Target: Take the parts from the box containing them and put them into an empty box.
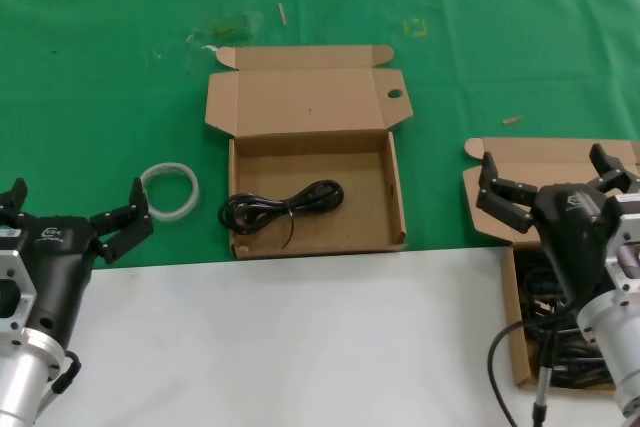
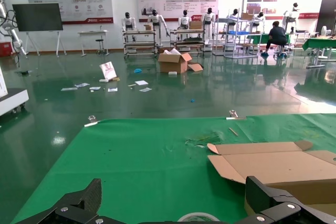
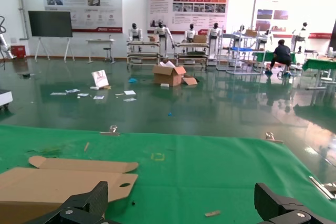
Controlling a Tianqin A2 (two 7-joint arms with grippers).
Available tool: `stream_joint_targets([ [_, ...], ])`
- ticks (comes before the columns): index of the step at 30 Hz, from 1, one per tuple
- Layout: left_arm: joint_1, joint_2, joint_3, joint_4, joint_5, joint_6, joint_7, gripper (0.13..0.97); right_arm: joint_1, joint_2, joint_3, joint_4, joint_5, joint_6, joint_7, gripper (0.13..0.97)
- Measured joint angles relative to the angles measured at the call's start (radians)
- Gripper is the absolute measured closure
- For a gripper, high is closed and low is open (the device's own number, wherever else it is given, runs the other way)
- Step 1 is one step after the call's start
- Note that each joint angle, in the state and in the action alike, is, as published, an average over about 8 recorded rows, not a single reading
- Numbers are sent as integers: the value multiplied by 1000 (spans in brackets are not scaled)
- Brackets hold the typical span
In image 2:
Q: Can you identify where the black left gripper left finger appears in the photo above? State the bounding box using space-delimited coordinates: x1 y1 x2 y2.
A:
15 178 124 224

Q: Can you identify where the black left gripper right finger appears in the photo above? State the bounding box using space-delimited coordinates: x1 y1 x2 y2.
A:
236 175 336 224

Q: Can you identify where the cardboard box with round hole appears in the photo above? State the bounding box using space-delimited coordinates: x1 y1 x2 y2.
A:
206 140 336 216

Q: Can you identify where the red box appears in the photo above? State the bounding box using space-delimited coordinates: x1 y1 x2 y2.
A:
0 40 13 57

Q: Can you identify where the clear tape roll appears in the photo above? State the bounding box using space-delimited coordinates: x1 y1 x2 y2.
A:
177 211 221 222

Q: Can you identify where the green cloth table cover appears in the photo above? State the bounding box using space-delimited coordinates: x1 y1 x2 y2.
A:
10 113 336 224

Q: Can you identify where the silver binder clip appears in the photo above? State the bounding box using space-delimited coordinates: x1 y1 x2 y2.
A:
226 110 247 121
83 115 102 127

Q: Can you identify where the crumpled clear plastic wrap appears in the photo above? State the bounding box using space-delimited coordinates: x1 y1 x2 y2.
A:
183 132 224 148

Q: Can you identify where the white wheeled machine base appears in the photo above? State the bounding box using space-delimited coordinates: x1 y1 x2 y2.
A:
0 66 29 117

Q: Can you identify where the white and red paper bag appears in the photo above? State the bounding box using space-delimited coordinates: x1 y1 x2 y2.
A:
99 61 118 81

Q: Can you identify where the flat cardboard piece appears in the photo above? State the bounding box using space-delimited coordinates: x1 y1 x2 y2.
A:
187 62 204 72

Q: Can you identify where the black round stool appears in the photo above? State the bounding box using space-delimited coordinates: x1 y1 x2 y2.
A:
94 38 106 55

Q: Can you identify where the green covered table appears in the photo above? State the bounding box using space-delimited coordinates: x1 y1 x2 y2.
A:
301 37 336 69

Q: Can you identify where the seated person in black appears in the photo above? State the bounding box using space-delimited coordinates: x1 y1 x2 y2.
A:
261 20 288 58

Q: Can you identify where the metal shelf cart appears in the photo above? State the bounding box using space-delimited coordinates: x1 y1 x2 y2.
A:
169 28 206 54
122 29 158 59

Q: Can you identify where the large open cardboard carton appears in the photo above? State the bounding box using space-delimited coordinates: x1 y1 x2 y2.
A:
157 48 193 74

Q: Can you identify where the white narrow table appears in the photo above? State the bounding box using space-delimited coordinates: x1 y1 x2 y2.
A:
77 29 110 57

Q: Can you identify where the white humanoid robot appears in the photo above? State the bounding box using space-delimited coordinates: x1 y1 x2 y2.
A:
201 7 216 45
253 11 266 28
227 8 241 27
177 9 192 30
146 9 170 48
121 12 137 42
282 2 301 34

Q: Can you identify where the tall metal rack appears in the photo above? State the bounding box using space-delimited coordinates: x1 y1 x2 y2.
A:
212 16 260 59

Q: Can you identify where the black screen on stand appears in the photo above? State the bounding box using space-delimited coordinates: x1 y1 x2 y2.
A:
12 3 68 57

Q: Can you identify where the large black panel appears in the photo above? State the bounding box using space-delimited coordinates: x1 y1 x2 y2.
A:
314 0 336 37

